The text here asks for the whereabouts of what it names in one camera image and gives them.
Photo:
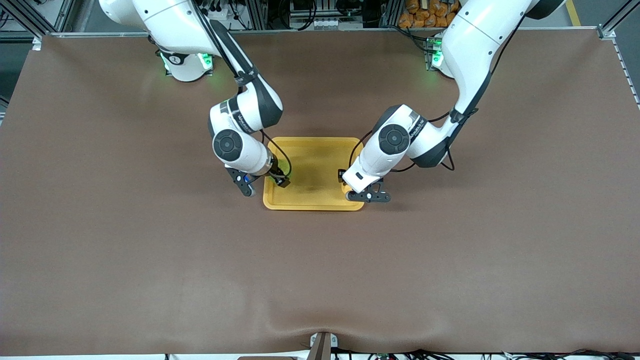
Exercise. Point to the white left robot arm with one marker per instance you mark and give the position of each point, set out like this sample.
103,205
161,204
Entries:
470,50

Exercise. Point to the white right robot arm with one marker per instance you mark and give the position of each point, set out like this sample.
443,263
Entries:
240,150

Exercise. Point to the yellow plastic tray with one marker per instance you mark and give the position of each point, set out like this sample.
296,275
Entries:
315,190

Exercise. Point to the brown table mat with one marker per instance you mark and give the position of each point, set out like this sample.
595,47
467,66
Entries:
320,280

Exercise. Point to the grey electronics box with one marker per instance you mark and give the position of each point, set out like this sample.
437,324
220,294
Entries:
325,22

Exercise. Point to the metal table clamp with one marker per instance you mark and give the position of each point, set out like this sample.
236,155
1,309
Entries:
322,345

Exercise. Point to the white power strip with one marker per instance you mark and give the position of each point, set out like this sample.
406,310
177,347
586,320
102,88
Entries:
222,14

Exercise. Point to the bag of orange snacks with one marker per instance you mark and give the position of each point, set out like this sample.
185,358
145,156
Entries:
415,20

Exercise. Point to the aluminium table edge rail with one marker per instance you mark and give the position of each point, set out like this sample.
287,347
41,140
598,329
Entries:
325,31

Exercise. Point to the aluminium frame strut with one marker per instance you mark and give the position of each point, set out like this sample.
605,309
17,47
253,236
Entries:
607,31
30,20

